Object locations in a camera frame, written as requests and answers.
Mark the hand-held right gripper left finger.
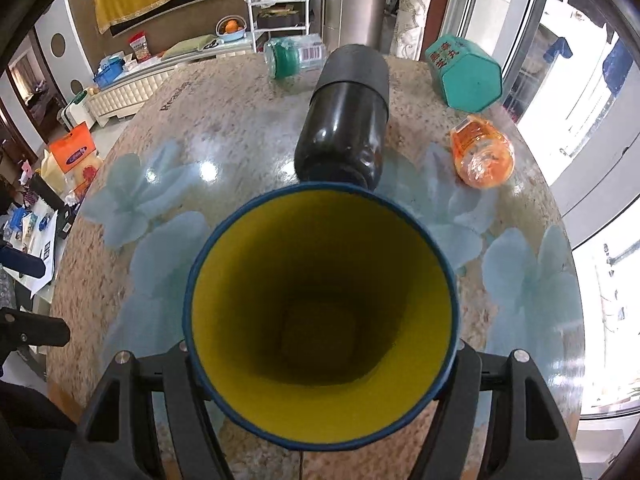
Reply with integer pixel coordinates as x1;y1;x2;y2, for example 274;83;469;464
76;339;236;480

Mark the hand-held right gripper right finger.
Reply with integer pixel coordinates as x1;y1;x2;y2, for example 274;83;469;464
414;338;583;480

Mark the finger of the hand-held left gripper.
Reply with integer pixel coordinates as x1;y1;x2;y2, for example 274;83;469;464
0;307;71;349

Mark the blue cup with yellow inside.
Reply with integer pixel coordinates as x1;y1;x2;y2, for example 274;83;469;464
182;182;459;451

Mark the orange paper bag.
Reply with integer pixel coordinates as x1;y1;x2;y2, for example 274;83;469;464
48;122;97;177

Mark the orange plastic bottle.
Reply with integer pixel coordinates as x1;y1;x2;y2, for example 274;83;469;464
449;114;515;190

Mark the white low cabinet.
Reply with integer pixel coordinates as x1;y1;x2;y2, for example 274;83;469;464
86;67;177;128

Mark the blue plastic basket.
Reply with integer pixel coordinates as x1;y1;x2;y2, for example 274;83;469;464
93;56;126;89

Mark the dark brown bottle black cap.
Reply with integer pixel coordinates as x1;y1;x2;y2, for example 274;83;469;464
294;44;390;192

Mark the green hexagonal tin box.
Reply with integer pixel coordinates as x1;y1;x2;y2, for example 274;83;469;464
425;33;503;112

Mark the red snack packet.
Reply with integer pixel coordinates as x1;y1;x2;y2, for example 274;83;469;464
128;31;152;62

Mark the green folded cloth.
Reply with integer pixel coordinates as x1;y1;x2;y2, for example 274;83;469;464
163;34;217;60

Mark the clear jar with green lid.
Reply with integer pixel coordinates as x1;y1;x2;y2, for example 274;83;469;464
263;33;328;80

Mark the bowl of oranges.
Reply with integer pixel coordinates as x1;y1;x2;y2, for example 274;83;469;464
215;15;247;42

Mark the patterned curtain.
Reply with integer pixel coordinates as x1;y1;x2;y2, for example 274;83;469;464
393;0;441;61

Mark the silver metal pillar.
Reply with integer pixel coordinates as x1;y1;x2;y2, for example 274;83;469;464
324;0;385;53

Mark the white wire shelf rack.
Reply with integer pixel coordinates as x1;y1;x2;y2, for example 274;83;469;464
244;0;315;54

